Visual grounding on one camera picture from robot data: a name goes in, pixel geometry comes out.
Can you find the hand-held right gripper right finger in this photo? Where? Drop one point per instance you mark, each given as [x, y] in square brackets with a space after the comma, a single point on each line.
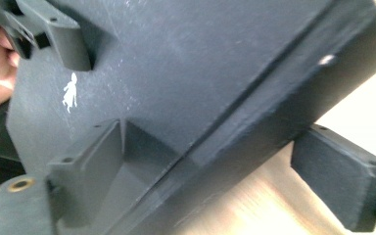
[342, 182]

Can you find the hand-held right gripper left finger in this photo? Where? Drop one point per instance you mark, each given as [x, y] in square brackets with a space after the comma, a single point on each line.
[84, 169]

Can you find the black book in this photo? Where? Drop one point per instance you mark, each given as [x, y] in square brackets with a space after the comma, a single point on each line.
[192, 81]

